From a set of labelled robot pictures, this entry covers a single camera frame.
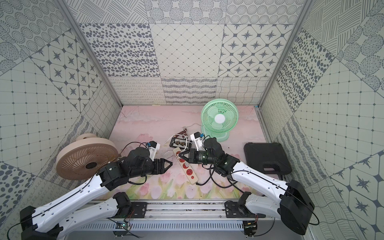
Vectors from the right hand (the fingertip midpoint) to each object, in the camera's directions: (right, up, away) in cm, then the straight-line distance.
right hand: (180, 156), depth 71 cm
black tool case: (+52, -5, +17) cm, 55 cm away
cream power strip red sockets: (+2, -10, +15) cm, 18 cm away
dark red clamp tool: (-2, +9, +30) cm, 31 cm away
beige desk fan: (-41, +2, -8) cm, 42 cm away
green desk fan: (+21, +19, +11) cm, 30 cm away
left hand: (-5, -2, -1) cm, 6 cm away
